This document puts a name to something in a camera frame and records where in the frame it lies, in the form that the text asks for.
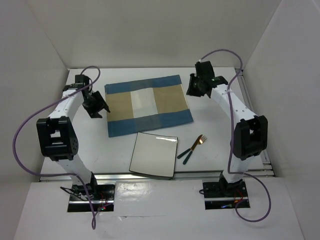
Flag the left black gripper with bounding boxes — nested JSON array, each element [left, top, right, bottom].
[[81, 90, 109, 119]]

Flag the blue beige white placemat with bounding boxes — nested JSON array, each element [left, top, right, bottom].
[[104, 75, 194, 138]]

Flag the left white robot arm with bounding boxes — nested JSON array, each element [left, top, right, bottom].
[[36, 74, 111, 200]]

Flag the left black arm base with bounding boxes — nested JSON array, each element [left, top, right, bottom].
[[60, 183, 116, 213]]

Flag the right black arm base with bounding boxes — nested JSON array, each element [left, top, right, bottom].
[[199, 181, 251, 210]]

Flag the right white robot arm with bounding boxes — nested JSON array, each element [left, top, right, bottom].
[[186, 61, 268, 196]]

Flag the square white black-rimmed plate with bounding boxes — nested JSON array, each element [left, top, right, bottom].
[[129, 132, 178, 178]]

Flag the gold fork green handle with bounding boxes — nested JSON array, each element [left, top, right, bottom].
[[182, 135, 208, 165]]

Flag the gold knife green handle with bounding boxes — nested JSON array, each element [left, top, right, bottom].
[[177, 134, 203, 159]]

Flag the aluminium rail frame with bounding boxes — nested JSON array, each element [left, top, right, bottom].
[[36, 62, 268, 186]]

